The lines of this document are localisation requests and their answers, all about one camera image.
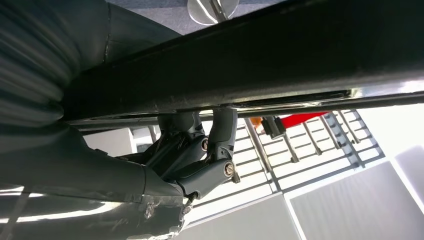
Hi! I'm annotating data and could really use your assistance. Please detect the red barrier belt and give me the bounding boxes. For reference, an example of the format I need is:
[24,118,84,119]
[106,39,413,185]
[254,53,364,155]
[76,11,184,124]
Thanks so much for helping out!
[279,111,329,129]

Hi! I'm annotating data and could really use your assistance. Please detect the grey window frame bars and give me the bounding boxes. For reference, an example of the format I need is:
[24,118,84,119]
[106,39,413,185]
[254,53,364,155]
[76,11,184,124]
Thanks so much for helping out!
[79,109,387,213]

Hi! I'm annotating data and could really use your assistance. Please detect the chrome stanchion post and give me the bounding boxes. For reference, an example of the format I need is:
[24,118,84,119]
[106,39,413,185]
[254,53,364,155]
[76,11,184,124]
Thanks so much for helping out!
[187,0,286,141]

